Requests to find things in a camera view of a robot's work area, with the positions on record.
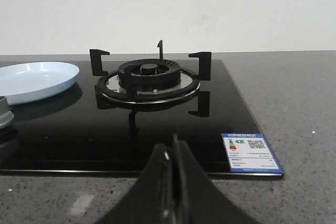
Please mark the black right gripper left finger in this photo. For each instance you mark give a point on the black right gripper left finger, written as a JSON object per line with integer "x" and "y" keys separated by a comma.
{"x": 150, "y": 199}

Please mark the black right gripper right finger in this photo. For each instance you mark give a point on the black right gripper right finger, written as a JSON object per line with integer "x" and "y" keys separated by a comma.
{"x": 198, "y": 199}

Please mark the light blue plate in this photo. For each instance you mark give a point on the light blue plate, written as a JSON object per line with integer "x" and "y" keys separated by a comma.
{"x": 29, "y": 82}

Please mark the energy label sticker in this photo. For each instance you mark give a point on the energy label sticker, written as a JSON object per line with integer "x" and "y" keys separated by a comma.
{"x": 250, "y": 153}

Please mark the black glass gas cooktop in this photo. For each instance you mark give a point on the black glass gas cooktop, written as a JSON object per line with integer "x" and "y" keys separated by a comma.
{"x": 79, "y": 133}

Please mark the right black burner with grate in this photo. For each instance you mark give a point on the right black burner with grate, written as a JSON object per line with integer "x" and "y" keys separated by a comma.
{"x": 149, "y": 81}

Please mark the right silver control knob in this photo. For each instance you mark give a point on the right silver control knob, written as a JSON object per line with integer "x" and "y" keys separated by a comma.
{"x": 6, "y": 116}

